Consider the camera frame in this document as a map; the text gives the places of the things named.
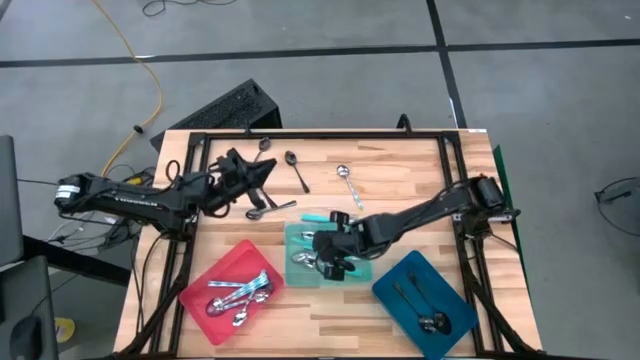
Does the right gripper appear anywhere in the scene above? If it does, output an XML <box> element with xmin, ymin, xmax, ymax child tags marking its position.
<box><xmin>311</xmin><ymin>210</ymin><xmax>385</xmax><ymax>283</ymax></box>

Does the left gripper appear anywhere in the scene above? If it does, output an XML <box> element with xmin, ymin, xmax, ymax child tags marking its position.
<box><xmin>196</xmin><ymin>148</ymin><xmax>279</xmax><ymax>212</ymax></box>

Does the plain silver spoon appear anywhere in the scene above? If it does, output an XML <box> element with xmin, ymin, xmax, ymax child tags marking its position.
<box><xmin>244</xmin><ymin>199</ymin><xmax>298</xmax><ymax>221</ymax></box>

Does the teal translucent plastic bin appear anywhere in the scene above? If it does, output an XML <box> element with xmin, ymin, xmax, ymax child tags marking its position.
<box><xmin>282</xmin><ymin>221</ymin><xmax>374</xmax><ymax>290</ymax></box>

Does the blue plastic bin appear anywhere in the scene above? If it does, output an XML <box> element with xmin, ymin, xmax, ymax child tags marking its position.
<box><xmin>371</xmin><ymin>249</ymin><xmax>480</xmax><ymax>360</ymax></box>

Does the pink-red plastic bin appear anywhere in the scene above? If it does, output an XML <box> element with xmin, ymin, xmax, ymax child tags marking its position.
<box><xmin>177</xmin><ymin>238</ymin><xmax>286</xmax><ymax>347</ymax></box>

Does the black floor beam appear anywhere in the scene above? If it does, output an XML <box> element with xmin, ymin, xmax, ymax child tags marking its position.
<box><xmin>19</xmin><ymin>234</ymin><xmax>132</xmax><ymax>287</ymax></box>

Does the grey monitor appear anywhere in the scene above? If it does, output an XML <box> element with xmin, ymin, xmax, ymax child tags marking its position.
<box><xmin>0</xmin><ymin>134</ymin><xmax>26</xmax><ymax>269</ymax></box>

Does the black desk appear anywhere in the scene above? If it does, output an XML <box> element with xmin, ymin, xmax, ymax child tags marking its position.
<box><xmin>0</xmin><ymin>254</ymin><xmax>60</xmax><ymax>360</ymax></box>

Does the black computer mouse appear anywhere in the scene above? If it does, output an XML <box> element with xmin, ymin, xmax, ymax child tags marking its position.
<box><xmin>8</xmin><ymin>315</ymin><xmax>44</xmax><ymax>360</ymax></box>

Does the black aluminium table frame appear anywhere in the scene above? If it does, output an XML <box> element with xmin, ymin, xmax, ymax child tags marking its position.
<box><xmin>113</xmin><ymin>127</ymin><xmax>549</xmax><ymax>360</ymax></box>

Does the yellow floor cable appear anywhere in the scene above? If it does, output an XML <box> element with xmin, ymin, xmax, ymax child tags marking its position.
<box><xmin>91</xmin><ymin>0</ymin><xmax>165</xmax><ymax>184</ymax></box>

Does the thin black floor cable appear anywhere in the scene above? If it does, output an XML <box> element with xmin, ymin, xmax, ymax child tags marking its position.
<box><xmin>17</xmin><ymin>177</ymin><xmax>64</xmax><ymax>187</ymax></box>

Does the black cable loop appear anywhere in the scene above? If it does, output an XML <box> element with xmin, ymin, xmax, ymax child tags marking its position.
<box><xmin>593</xmin><ymin>176</ymin><xmax>640</xmax><ymax>239</ymax></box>

